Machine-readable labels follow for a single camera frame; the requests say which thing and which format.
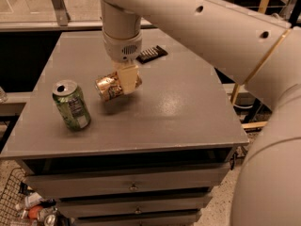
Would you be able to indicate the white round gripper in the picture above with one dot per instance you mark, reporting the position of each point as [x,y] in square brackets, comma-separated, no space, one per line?
[121,50]

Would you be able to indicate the crushed orange soda can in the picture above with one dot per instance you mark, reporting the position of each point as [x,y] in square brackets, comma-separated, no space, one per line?
[109,87]

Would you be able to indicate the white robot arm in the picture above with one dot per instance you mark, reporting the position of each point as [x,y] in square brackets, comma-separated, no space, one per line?
[263,54]

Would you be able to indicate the green soda can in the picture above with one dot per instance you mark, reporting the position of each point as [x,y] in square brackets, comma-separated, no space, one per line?
[70,102]

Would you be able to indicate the silver can in basket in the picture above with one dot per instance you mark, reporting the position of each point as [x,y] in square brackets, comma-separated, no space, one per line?
[50,220]

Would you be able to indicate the black snack bar packet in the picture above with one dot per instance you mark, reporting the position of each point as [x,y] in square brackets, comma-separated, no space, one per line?
[151,54]

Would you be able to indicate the grey drawer cabinet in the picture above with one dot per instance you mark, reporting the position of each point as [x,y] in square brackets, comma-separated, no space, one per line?
[180,115]

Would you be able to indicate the top grey drawer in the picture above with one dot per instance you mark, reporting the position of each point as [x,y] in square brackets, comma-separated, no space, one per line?
[99,183]

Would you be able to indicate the grey drawer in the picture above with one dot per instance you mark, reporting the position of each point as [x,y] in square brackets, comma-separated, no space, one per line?
[150,219]
[99,183]
[134,204]

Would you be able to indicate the middle grey drawer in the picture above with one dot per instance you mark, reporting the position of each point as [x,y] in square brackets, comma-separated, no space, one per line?
[134,204]

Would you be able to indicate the bottom grey drawer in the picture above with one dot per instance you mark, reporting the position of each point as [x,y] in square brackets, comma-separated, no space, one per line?
[150,219]

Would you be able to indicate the white plastic bottle in basket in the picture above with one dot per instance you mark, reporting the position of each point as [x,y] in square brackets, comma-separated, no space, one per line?
[29,201]

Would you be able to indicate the yellow wooden pole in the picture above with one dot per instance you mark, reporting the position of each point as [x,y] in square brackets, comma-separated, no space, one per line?
[262,9]

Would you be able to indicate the orange item in basket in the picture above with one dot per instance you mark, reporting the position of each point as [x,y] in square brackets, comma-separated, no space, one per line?
[33,212]

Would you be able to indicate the metal railing frame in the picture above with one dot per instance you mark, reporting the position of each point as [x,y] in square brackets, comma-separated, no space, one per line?
[50,15]

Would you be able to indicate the black wire basket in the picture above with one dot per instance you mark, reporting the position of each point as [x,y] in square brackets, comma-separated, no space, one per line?
[15,189]

